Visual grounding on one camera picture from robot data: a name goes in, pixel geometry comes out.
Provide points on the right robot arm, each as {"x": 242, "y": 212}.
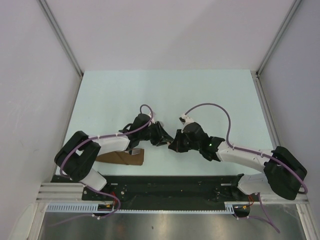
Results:
{"x": 279, "y": 171}

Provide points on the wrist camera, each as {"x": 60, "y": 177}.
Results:
{"x": 154, "y": 119}
{"x": 185, "y": 119}

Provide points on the left aluminium frame post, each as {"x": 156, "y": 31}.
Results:
{"x": 57, "y": 30}

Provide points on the right aluminium frame post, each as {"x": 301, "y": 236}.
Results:
{"x": 296, "y": 4}

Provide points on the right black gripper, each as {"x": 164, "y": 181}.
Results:
{"x": 176, "y": 145}

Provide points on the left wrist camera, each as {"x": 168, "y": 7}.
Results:
{"x": 154, "y": 119}

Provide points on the aluminium frame post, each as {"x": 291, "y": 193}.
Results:
{"x": 296, "y": 4}
{"x": 57, "y": 30}

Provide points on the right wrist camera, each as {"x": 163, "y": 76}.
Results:
{"x": 185, "y": 119}

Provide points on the silver metal fork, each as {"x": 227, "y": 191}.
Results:
{"x": 133, "y": 151}

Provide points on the grey slotted cable duct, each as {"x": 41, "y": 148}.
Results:
{"x": 98, "y": 208}

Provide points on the brown cloth napkin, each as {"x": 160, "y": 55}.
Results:
{"x": 122, "y": 158}

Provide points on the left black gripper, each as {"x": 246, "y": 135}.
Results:
{"x": 160, "y": 133}

